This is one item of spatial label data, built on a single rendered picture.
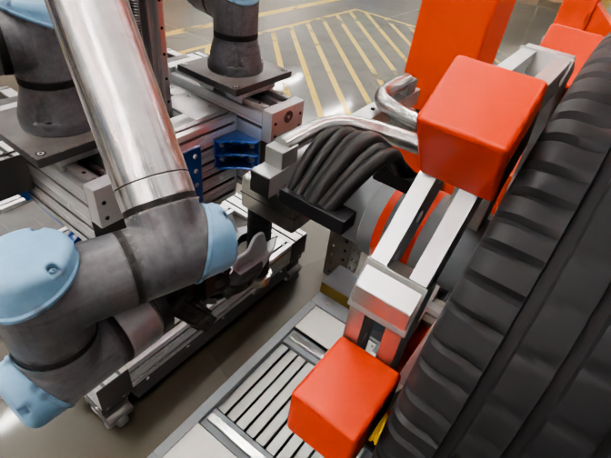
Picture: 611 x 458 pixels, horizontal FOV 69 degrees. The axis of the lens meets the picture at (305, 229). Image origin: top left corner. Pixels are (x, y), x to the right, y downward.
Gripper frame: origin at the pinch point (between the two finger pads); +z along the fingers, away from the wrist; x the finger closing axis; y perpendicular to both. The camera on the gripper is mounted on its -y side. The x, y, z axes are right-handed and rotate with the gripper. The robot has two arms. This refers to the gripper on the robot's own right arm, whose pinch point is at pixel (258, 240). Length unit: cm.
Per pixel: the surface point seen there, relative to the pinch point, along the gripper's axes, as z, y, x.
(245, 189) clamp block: -2.5, 10.2, 0.6
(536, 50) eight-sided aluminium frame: 25.2, 29.1, -22.3
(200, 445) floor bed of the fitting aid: -5, -75, 12
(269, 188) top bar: -3.9, 13.5, -4.5
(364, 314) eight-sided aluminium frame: -10.0, 10.0, -22.2
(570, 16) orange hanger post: 256, -4, 3
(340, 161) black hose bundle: -1.4, 19.6, -12.0
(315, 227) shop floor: 97, -83, 47
